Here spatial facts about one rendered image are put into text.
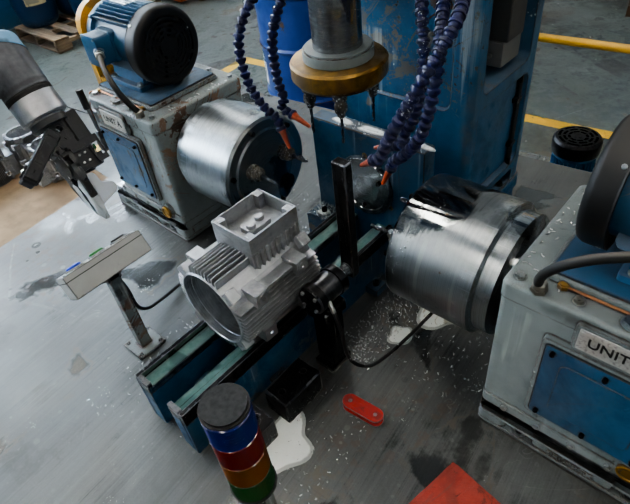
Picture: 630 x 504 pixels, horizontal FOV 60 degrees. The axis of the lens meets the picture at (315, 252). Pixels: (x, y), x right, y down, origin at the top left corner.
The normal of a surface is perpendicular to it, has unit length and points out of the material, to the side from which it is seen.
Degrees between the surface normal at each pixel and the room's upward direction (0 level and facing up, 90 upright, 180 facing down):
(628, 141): 23
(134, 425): 0
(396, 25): 90
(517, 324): 90
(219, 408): 0
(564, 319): 90
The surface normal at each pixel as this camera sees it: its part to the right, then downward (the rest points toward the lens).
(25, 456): -0.11, -0.73
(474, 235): -0.44, -0.33
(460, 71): -0.66, 0.55
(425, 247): -0.59, 0.02
